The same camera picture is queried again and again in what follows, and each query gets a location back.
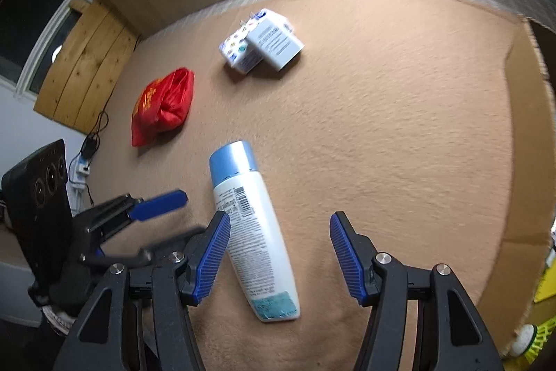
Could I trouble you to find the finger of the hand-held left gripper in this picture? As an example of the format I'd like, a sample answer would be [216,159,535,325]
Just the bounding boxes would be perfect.
[103,226,208,267]
[128,189,188,221]

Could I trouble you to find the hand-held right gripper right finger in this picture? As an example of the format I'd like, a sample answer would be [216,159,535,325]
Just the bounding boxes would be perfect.
[329,211,505,371]

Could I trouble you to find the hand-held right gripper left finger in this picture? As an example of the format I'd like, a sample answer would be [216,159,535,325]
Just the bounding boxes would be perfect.
[54,211,232,371]

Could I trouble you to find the white bottle with blue cap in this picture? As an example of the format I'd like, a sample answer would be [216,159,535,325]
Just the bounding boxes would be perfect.
[208,140,301,323]

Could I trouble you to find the red bag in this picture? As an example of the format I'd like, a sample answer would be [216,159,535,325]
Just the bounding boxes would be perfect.
[131,67,195,148]

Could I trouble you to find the white patterned box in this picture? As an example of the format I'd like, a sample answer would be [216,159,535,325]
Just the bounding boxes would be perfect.
[218,8,293,74]

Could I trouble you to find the plain white box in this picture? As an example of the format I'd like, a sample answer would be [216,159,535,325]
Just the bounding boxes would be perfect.
[247,15,305,72]

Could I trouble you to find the cardboard box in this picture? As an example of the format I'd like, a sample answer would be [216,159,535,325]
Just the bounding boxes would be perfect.
[473,17,556,358]

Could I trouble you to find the white power strip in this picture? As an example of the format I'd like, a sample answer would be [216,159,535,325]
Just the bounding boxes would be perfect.
[67,156,92,215]

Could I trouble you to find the black power adapter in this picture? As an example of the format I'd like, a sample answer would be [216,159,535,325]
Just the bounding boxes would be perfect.
[82,136,100,159]

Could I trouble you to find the wooden plank panel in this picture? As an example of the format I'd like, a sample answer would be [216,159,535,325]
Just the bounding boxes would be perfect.
[34,0,139,135]

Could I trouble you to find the yellow-green packet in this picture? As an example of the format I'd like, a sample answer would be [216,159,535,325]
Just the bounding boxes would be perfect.
[533,262,556,303]

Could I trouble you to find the yellow-green shuttlecock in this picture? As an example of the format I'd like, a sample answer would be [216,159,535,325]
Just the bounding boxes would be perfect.
[508,319,556,365]

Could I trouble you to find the black cables by wall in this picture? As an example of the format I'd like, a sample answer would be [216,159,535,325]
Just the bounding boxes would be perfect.
[80,110,109,163]

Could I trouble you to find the white window frame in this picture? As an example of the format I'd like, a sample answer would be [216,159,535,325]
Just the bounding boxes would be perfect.
[13,0,100,102]

